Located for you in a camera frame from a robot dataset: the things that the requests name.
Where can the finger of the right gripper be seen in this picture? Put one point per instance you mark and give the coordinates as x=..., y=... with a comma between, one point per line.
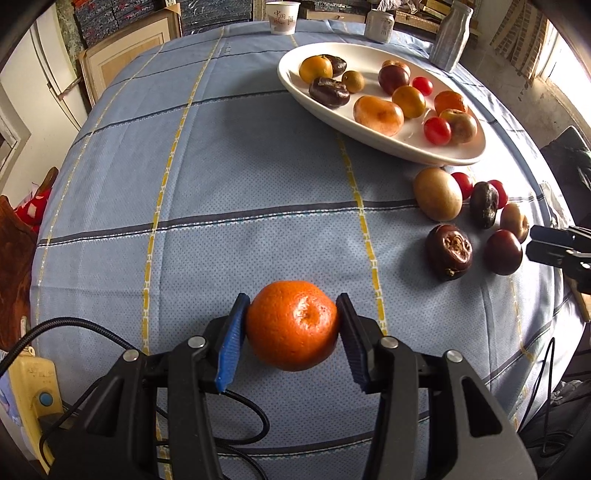
x=547, y=253
x=551, y=235

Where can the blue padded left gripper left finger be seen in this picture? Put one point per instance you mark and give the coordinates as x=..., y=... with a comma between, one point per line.
x=229, y=341

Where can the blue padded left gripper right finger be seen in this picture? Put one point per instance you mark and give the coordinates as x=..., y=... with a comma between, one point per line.
x=354, y=339

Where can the dark red plum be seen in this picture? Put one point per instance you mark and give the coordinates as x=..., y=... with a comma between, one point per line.
x=503, y=253
x=392, y=77

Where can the small tan mottled fruit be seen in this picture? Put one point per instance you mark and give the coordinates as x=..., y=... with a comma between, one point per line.
x=513, y=220

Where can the bright orange mandarin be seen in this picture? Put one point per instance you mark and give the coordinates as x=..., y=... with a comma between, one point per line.
x=292, y=325

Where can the tan round pear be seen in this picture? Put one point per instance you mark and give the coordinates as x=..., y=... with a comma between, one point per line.
x=438, y=194

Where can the yellow orange with green stem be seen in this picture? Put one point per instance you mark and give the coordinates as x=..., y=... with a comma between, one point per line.
x=314, y=67

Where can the dark brown chestnut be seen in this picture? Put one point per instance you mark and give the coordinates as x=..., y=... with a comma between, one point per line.
x=449, y=252

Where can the red tomato far right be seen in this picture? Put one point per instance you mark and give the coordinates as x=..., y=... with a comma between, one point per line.
x=502, y=194

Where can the dark chestnut on table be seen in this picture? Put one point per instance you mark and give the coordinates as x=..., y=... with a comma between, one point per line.
x=484, y=203

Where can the black chair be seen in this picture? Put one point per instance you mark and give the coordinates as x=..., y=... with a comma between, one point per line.
x=568, y=157

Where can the red tomato beside pear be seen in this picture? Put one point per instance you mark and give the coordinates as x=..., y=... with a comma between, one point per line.
x=465, y=182

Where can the brownish mottled apple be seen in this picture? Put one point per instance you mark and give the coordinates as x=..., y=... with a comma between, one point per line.
x=463, y=126

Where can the red cherry tomato front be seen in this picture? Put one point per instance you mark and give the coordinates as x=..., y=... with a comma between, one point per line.
x=437, y=131

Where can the blue checked tablecloth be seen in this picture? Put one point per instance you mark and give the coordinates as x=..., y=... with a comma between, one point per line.
x=197, y=176

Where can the orange mandarin on plate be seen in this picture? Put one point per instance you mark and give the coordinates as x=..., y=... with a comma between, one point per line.
x=449, y=99

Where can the yellow orange round fruit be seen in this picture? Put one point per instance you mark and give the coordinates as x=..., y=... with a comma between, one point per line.
x=410, y=100

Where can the yellow power strip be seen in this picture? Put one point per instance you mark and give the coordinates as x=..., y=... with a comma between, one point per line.
x=34, y=386

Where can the small red cherry tomato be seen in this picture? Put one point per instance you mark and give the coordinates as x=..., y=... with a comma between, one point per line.
x=424, y=85

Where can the large orange persimmon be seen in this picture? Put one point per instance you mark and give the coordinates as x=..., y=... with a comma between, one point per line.
x=382, y=116

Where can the large white oval plate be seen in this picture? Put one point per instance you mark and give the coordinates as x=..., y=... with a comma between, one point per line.
x=410, y=142

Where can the grey ribbed ceramic vase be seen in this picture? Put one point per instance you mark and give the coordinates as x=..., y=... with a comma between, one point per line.
x=452, y=37

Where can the dark water chestnut front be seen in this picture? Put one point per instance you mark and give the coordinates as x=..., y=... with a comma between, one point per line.
x=329, y=92

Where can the dark water chestnut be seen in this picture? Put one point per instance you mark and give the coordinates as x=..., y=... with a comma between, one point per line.
x=338, y=65
x=329, y=92

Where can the small brown longan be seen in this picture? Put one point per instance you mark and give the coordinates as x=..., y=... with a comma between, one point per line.
x=354, y=81

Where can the dark water chestnut back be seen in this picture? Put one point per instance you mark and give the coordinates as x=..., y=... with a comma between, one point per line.
x=338, y=65

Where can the white ceramic jar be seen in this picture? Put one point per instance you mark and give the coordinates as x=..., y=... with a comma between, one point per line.
x=379, y=26

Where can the wooden framed panel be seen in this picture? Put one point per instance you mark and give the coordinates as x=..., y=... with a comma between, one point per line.
x=101, y=63

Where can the white paper cup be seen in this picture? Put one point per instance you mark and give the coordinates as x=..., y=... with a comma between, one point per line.
x=282, y=16

